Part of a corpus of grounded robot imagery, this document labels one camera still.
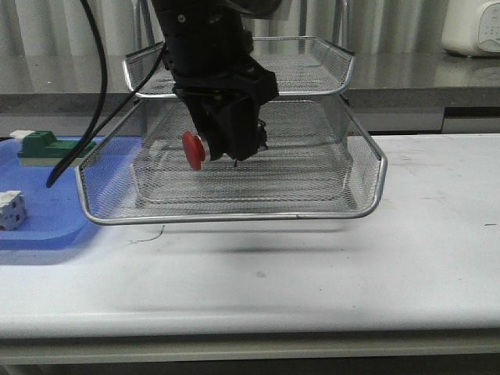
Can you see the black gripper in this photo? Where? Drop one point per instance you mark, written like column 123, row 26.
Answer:
column 224, row 105

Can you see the red emergency stop button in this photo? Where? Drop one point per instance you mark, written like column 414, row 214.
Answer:
column 197, row 149

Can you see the silver mesh tray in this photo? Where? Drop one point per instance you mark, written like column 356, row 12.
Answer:
column 286, row 172
column 303, row 65
column 109, row 194

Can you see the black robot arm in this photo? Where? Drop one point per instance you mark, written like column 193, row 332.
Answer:
column 208, row 52

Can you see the grey back counter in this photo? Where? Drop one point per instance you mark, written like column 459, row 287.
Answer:
column 389, row 93

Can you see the green terminal block module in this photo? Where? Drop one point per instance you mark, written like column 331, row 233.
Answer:
column 42, row 147

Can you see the blue plastic tray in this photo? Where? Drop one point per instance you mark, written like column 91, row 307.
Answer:
column 54, row 215

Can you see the white appliance on counter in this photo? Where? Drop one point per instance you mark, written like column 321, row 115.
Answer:
column 471, row 28

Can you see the white electrical switch block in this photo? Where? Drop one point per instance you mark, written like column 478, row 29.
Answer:
column 13, row 210

